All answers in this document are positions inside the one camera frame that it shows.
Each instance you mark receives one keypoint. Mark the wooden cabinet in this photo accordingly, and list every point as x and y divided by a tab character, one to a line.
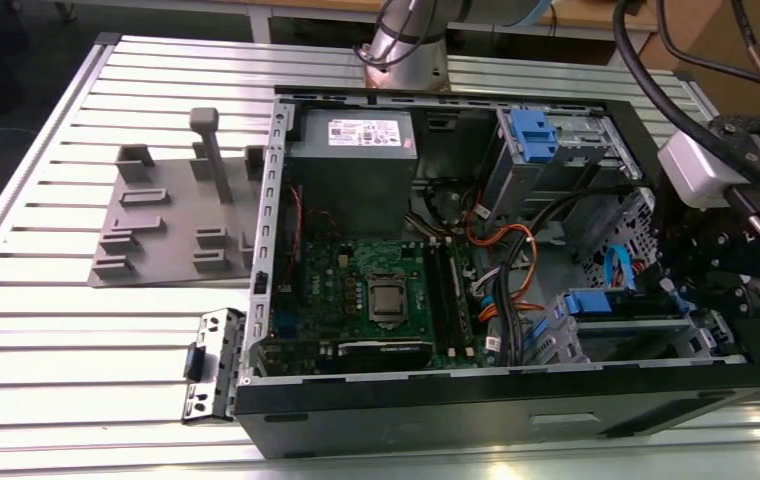
713	20

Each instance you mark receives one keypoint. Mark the silver CPU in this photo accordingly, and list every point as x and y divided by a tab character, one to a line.
388	300

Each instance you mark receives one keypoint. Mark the blue plastic drive latch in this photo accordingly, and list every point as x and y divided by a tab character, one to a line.
529	135

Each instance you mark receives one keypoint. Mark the black PC case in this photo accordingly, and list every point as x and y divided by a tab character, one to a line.
420	415

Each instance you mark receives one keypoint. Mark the black CPU socket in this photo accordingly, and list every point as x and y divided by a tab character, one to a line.
389	321

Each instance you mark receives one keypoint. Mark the black graphics card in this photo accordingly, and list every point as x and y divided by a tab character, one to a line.
380	350

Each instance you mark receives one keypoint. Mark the green motherboard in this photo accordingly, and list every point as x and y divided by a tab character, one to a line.
353	255

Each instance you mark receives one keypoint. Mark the grey power supply unit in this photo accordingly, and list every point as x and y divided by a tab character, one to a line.
353	190

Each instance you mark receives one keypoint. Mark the hard disk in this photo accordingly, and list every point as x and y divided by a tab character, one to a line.
587	302

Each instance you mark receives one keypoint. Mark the grey parts rack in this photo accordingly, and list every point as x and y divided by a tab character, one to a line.
173	235

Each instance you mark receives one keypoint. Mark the black RAM slot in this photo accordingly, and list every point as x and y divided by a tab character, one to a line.
440	295
460	295

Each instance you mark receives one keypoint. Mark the metal disk bay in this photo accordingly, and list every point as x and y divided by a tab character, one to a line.
620	325

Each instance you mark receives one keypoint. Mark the metal optical drive cage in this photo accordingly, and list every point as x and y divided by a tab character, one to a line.
540	185

